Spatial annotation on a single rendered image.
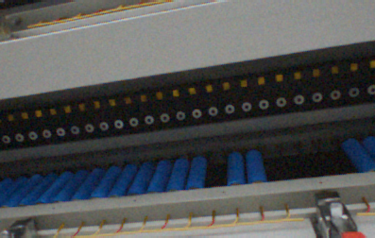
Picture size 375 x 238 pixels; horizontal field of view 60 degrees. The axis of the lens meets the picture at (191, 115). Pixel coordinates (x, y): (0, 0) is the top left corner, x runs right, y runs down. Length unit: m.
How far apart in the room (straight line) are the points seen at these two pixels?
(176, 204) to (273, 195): 0.08
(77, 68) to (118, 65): 0.03
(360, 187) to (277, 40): 0.14
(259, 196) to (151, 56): 0.15
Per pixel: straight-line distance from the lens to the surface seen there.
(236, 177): 0.32
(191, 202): 0.29
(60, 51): 0.28
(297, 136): 0.39
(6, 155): 0.52
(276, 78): 0.39
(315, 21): 0.25
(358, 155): 0.35
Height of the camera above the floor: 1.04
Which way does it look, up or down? level
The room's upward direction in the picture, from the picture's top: 8 degrees counter-clockwise
